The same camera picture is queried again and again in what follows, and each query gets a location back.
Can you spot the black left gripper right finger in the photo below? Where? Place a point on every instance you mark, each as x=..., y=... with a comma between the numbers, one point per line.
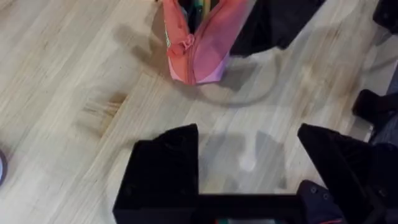
x=348, y=168

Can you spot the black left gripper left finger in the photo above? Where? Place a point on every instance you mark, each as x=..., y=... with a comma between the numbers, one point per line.
x=161, y=174

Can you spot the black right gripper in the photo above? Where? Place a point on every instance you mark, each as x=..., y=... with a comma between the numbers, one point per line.
x=300, y=11

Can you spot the pink soft zip bag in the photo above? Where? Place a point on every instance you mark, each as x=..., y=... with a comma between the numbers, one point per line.
x=205, y=46

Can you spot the black rail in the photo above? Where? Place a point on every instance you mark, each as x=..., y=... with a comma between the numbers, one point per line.
x=376, y=107

